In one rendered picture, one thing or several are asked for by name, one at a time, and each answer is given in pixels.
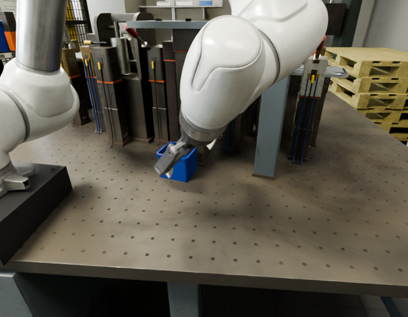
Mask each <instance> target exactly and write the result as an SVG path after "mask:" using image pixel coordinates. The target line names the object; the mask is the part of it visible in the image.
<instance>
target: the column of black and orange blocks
mask: <svg viewBox="0 0 408 317"><path fill-rule="evenodd" d="M0 18H1V21H2V24H3V27H4V30H5V32H4V34H5V36H6V39H7V42H8V45H9V49H10V50H11V52H12V54H13V58H15V57H16V20H15V18H14V14H13V12H12V11H0Z"/></svg>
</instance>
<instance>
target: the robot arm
mask: <svg viewBox="0 0 408 317"><path fill-rule="evenodd" d="M67 3H68V0H17V14H16V57H15V58H14V59H12V60H10V61H9V62H8V63H7V64H6V65H5V66H4V70H3V72H2V75H1V77H0V197H1V196H3V195H4V194H6V193H7V192H8V191H15V190H24V189H28V188H29V187H30V184H31V182H30V179H29V178H28V177H30V176H32V175H34V174H35V170H34V168H32V167H15V166H13V164H12V162H11V159H10V156H9V152H11V151H13V150H14V149H15V148H16V147H17V146H18V145H19V144H21V143H24V142H29V141H32V140H36V139H38V138H41V137H44V136H47V135H49V134H51V133H54V132H56V131H59V130H61V129H62V128H64V127H65V126H67V125H68V124H69V123H70V122H71V121H72V120H73V119H74V118H75V117H76V116H77V114H78V112H79V106H80V102H79V96H78V95H77V92H76V90H75V89H74V88H73V86H72V85H71V84H70V79H69V77H68V75H67V74H66V72H65V71H64V70H63V68H62V67H61V66H60V64H61V58H62V47H63V41H64V30H65V20H66V14H67ZM229 3H230V6H231V9H232V15H224V16H219V17H216V18H214V19H212V20H210V21H209V22H208V23H207V24H206V25H205V26H204V27H203V28H202V29H201V30H200V32H199V33H198V34H197V36H196V37H195V39H194V40H193V43H192V44H191V46H190V49H189V51H188V53H187V56H186V59H185V62H184V66H183V71H182V74H181V83H180V98H181V109H180V113H179V123H180V125H181V135H182V137H181V138H180V139H179V140H178V142H177V143H176V145H174V144H173V143H170V144H169V145H168V146H167V149H166V151H165V152H164V154H163V155H162V157H161V158H160V159H159V161H158V162H157V163H156V164H155V166H154V169H155V170H156V172H157V173H158V174H159V175H160V176H162V175H163V174H164V175H165V174H166V175H167V176H168V177H169V178H171V176H172V173H173V167H174V166H175V165H176V164H177V163H178V162H179V161H180V160H181V158H182V157H183V156H184V155H187V154H189V153H190V152H191V151H192V150H193V149H194V148H197V147H204V146H207V147H208V148H209V149H210V150H211V149H212V147H213V146H214V144H215V142H216V141H217V138H218V139H221V138H222V137H223V136H222V133H223V132H225V131H226V130H227V129H226V127H227V125H228V124H229V123H230V121H232V120H233V119H234V118H235V117H236V116H237V115H238V114H241V113H243V112H244V111H245V110H246V109H247V108H248V107H249V106H250V105H251V104H252V103H253V102H254V101H255V100H256V99H257V98H258V97H259V96H260V95H261V94H262V93H263V92H264V91H265V90H267V88H269V87H270V86H272V85H273V84H274V83H276V82H278V81H280V80H282V79H284V78H286V77H287V76H288V75H290V74H291V73H292V72H294V71H295V70H297V69H298V68H299V67H300V66H301V65H302V64H303V63H304V62H305V61H306V60H307V59H308V58H309V57H310V56H311V55H312V54H313V53H314V52H315V51H316V49H317V47H318V46H319V45H320V43H321V41H322V40H323V38H324V35H325V34H326V30H327V25H328V13H327V9H326V6H325V5H324V3H323V2H322V1H321V0H229ZM187 148H189V149H188V150H187Z"/></svg>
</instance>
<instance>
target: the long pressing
mask: <svg viewBox="0 0 408 317"><path fill-rule="evenodd" d="M76 58H77V62H83V61H82V55H81V53H76ZM303 66H304V65H301V66H300V68H298V69H297V70H295V71H294V72H292V73H291V75H302V73H303ZM325 77H335V78H345V77H348V73H347V72H346V69H344V68H341V67H333V66H327V68H326V74H325Z"/></svg>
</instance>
